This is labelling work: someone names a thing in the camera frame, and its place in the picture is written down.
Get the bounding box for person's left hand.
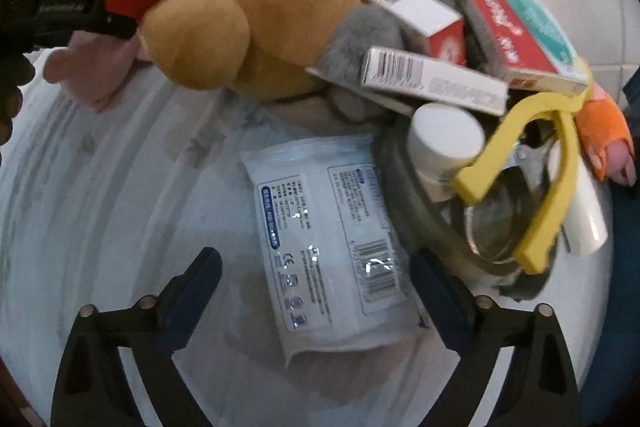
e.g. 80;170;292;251
0;54;27;148

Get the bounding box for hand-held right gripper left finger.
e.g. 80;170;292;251
50;247;223;427

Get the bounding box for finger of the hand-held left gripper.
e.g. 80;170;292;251
100;0;139;40

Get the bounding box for pink plush toy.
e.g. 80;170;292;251
42;0;151;114

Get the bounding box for pink pig plush orange dress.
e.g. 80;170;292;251
574;62;637;185

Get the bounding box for yellow plastic tongs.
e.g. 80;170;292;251
451;91;587;276

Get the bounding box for grey plush toy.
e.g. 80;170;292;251
306;4;416;122

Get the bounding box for white barcode box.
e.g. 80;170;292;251
360;46;510;116

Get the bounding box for red and green toothpaste box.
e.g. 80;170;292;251
454;0;590;96

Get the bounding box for white and red box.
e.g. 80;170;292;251
340;0;467;66

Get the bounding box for white round bottle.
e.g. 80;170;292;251
406;103;487;202

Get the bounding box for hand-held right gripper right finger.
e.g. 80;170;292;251
410;248;583;427

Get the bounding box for brown teddy bear plush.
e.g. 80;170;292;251
137;0;363;102

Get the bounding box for blue plastic container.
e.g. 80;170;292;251
582;69;640;427

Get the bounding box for white tube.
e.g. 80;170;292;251
547;142;610;257

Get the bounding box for white face mask packet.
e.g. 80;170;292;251
239;133;426;367

